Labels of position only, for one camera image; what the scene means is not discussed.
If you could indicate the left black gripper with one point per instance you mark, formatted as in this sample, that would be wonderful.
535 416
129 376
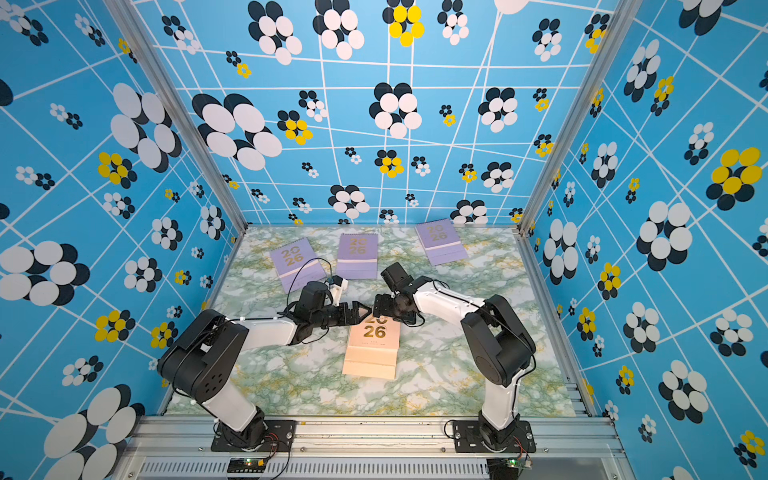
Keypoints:
346 317

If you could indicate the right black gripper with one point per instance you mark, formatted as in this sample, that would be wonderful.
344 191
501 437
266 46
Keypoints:
381 303

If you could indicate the pink calendar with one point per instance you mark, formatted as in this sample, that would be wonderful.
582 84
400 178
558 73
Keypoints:
372 349

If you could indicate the purple calendar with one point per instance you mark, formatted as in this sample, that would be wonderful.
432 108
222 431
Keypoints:
357 257
441 242
296 264

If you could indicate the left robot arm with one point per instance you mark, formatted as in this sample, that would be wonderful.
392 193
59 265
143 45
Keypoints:
200 362

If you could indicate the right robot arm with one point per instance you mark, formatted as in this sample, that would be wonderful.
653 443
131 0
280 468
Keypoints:
500 345

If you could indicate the left circuit board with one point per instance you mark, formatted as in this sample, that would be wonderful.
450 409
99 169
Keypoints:
247 466

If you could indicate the circuit board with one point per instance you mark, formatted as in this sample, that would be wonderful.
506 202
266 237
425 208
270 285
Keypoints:
247 466
507 468

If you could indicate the right circuit board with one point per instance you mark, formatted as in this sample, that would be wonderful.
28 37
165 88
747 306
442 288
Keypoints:
507 468

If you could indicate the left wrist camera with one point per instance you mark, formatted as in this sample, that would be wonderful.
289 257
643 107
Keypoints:
337 286

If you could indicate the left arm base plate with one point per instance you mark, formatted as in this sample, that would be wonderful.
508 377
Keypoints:
264 436

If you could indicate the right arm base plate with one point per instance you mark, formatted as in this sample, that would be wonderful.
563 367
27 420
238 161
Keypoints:
479 436

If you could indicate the aluminium front rail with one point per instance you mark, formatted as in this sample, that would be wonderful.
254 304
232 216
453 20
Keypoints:
178 447

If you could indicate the left aluminium corner post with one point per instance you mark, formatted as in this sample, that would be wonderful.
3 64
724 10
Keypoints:
127 21

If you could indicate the aluminium corner post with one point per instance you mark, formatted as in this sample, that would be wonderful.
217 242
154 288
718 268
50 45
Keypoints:
621 21
127 21

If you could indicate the right aluminium corner post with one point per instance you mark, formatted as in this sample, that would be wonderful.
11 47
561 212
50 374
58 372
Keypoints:
621 21

